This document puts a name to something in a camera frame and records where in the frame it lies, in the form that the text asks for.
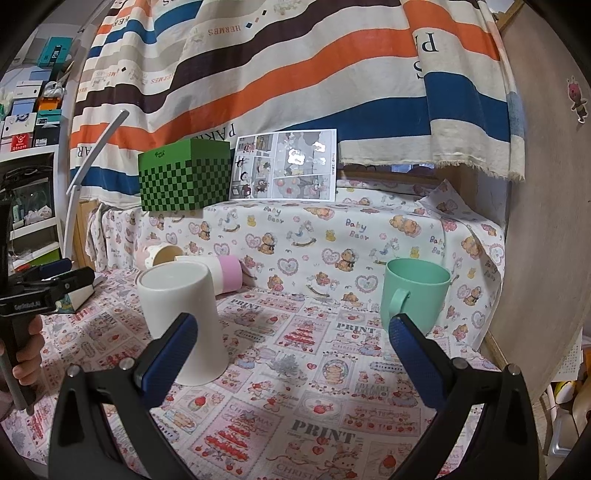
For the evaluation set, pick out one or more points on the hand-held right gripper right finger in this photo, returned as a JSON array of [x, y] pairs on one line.
[[412, 362]]

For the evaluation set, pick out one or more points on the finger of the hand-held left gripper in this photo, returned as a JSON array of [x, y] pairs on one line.
[[53, 268], [76, 279]]

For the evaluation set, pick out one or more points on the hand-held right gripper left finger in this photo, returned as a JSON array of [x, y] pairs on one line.
[[168, 356]]

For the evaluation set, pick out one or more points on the mint green cup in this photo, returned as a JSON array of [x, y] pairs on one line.
[[415, 295]]

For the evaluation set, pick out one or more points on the cream scalloped cup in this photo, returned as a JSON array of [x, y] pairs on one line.
[[161, 256]]

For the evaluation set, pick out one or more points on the pink and white cup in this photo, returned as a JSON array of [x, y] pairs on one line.
[[221, 274]]

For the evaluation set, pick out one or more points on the person's left hand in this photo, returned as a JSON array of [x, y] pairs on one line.
[[28, 353]]

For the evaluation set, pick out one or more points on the white teal small box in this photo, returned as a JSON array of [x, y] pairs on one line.
[[81, 297]]

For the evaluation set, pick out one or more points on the white shelf unit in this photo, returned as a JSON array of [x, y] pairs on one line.
[[44, 221]]

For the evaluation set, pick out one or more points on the white desk lamp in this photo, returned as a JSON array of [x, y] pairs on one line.
[[87, 166]]

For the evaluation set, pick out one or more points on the strawberry printed tablecloth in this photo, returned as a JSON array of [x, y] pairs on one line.
[[295, 397]]

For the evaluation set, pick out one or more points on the green checkered box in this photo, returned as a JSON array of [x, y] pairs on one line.
[[184, 177]]

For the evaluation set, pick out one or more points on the white calendar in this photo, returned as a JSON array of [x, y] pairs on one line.
[[569, 364]]

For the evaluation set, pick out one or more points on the bear printed blanket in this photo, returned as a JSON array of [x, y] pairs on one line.
[[304, 240]]

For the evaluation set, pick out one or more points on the stack of assorted boxes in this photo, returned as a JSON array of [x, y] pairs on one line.
[[32, 106]]

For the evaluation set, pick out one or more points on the wooden board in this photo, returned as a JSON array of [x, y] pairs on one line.
[[540, 221]]

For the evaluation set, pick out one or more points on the comic picture card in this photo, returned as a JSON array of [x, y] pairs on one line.
[[281, 166]]

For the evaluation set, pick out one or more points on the striped cloth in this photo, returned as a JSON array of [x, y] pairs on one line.
[[286, 69]]

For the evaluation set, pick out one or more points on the cartoon sticker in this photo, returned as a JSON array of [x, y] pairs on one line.
[[577, 99]]

